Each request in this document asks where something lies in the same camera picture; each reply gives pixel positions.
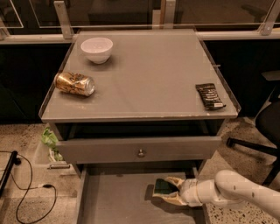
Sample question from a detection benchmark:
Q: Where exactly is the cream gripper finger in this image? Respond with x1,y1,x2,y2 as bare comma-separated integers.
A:
164,177,185,190
152,192,187,206

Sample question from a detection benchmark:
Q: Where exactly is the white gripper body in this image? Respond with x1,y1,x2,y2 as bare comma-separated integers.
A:
178,178,202,207

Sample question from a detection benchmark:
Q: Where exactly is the green and yellow sponge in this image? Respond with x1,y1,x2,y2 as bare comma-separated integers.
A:
153,178,178,194

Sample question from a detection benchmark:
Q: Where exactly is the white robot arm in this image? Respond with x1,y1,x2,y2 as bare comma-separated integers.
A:
152,170,280,220

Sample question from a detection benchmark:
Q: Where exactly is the grey top drawer with knob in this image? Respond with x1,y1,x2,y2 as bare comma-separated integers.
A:
57,136,221,164

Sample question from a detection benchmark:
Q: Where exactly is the open grey middle drawer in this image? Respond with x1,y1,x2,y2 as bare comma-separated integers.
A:
73,167,207,224

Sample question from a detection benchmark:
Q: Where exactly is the grey drawer cabinet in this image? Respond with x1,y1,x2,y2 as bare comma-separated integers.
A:
38,28,242,224

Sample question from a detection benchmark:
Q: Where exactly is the black snack packet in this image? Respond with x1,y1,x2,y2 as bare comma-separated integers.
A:
195,83,226,110

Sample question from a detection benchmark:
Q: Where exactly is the black office chair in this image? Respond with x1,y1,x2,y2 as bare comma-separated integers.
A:
226,69,280,187

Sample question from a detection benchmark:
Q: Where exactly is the clear plastic bin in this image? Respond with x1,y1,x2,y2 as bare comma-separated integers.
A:
33,124,76,175

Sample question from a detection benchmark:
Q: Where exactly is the gold crushed soda can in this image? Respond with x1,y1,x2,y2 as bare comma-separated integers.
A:
54,72,95,96

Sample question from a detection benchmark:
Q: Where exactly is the white ceramic bowl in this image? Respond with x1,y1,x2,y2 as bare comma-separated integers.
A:
80,38,114,64

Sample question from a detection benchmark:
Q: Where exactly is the black bar stand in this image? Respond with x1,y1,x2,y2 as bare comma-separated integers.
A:
0,150,18,197

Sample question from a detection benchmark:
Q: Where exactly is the metal window frame rail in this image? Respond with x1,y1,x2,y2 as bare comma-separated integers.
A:
0,0,280,45

